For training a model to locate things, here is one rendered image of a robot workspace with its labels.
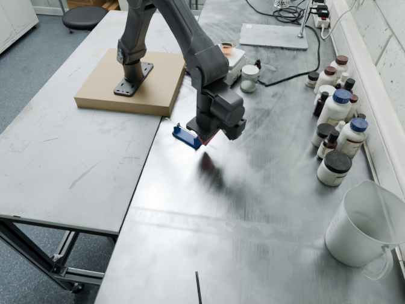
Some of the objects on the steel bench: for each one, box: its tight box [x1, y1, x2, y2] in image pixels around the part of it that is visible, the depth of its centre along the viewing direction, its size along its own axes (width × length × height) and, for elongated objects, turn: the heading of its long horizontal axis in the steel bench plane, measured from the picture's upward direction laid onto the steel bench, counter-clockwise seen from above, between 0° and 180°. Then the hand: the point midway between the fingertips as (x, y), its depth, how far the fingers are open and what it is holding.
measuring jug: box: [325, 179, 405, 281], centre depth 58 cm, size 18×13×15 cm
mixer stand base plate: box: [239, 24, 309, 50], centre depth 130 cm, size 30×20×1 cm, turn 81°
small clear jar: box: [313, 85, 336, 106], centre depth 96 cm, size 6×6×7 cm
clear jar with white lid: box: [240, 65, 259, 93], centre depth 101 cm, size 6×6×8 cm
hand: (205, 142), depth 83 cm, fingers closed, pressing on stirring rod
